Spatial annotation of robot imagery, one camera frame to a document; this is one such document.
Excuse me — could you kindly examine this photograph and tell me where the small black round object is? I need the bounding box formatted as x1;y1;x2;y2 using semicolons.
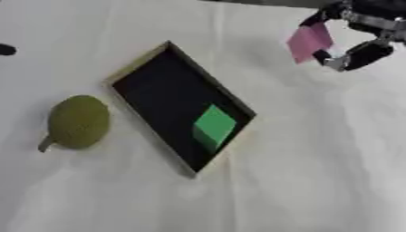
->
0;43;19;57

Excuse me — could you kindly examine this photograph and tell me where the cardboard box with black inside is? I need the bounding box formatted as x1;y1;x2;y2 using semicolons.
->
101;40;259;179

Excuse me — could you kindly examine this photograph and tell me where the olive green knitted toy fruit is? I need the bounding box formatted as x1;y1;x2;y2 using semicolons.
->
36;94;113;153

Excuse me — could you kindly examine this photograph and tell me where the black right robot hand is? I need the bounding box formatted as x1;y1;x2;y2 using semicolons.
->
298;0;406;73

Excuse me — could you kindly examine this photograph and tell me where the green block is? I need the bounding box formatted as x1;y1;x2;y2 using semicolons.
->
190;103;238;154

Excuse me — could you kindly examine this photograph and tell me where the pink block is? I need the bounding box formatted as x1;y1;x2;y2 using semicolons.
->
285;21;336;65

